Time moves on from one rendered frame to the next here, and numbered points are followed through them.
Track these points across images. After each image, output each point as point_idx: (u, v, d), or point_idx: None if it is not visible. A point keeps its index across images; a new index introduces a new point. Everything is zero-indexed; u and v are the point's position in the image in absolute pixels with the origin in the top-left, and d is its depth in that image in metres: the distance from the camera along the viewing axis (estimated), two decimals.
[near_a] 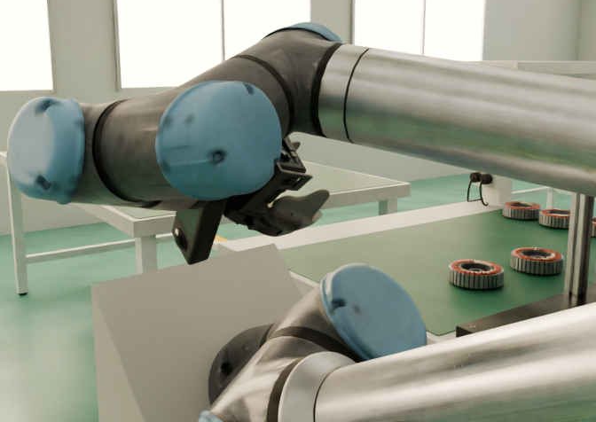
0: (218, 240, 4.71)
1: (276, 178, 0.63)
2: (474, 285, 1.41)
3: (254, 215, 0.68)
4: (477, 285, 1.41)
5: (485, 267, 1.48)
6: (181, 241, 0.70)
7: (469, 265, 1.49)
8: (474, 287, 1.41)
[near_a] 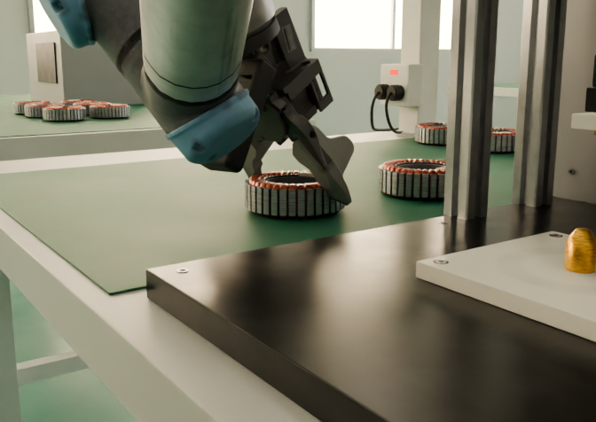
0: None
1: (313, 65, 0.72)
2: (280, 208, 0.73)
3: (290, 114, 0.71)
4: (285, 208, 0.73)
5: (317, 182, 0.80)
6: None
7: (289, 180, 0.81)
8: (280, 213, 0.73)
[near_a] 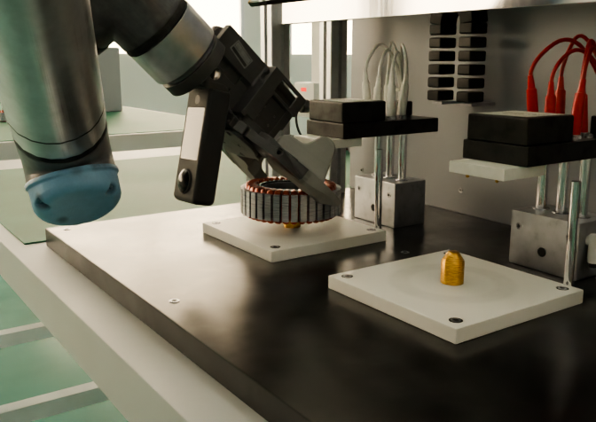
0: None
1: (272, 75, 0.70)
2: (265, 213, 0.73)
3: (256, 133, 0.70)
4: (269, 213, 0.73)
5: None
6: (185, 174, 0.68)
7: (291, 185, 0.81)
8: (265, 217, 0.73)
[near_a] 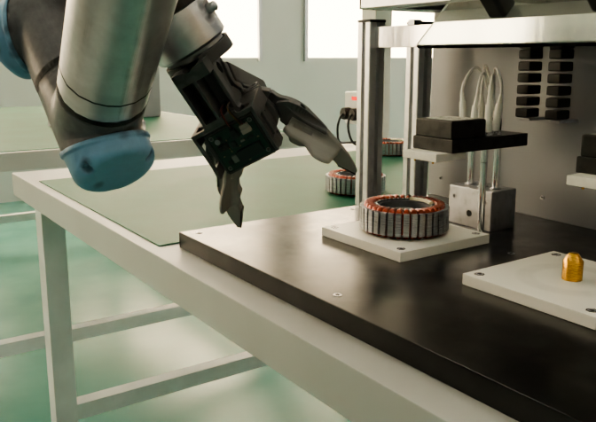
0: None
1: (194, 136, 0.69)
2: (388, 230, 0.84)
3: None
4: (391, 230, 0.83)
5: (425, 206, 0.89)
6: None
7: (401, 203, 0.91)
8: (388, 233, 0.84)
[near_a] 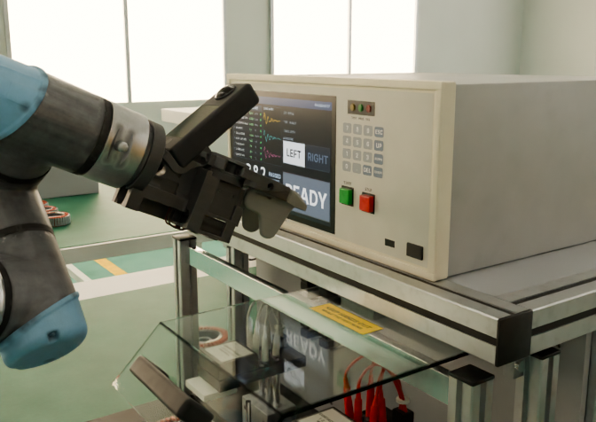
0: (105, 266, 4.57)
1: None
2: None
3: None
4: None
5: None
6: (215, 94, 0.72)
7: None
8: None
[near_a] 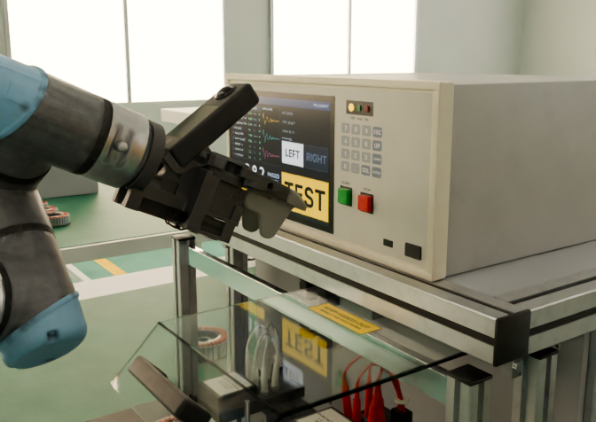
0: (105, 266, 4.57)
1: None
2: None
3: None
4: None
5: None
6: (215, 93, 0.72)
7: None
8: None
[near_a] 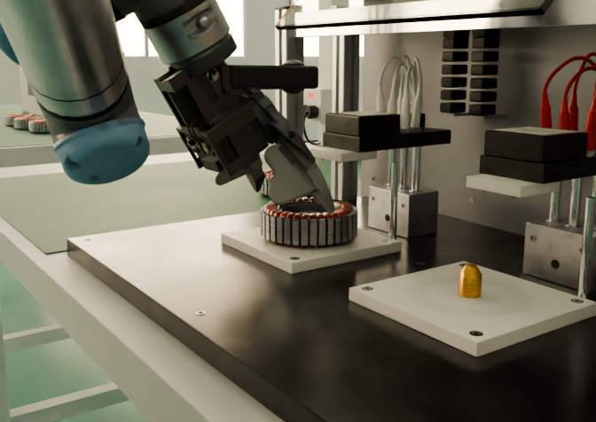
0: None
1: None
2: (285, 237, 0.75)
3: None
4: (288, 237, 0.75)
5: None
6: (284, 62, 0.76)
7: (309, 207, 0.83)
8: (285, 241, 0.75)
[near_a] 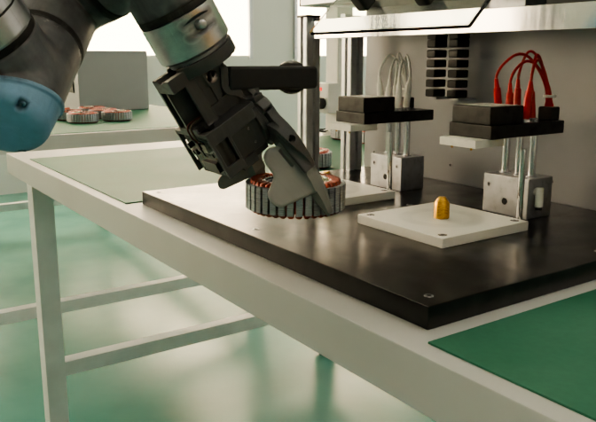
0: None
1: None
2: (270, 207, 0.73)
3: None
4: (274, 207, 0.73)
5: None
6: (283, 62, 0.76)
7: None
8: (270, 212, 0.74)
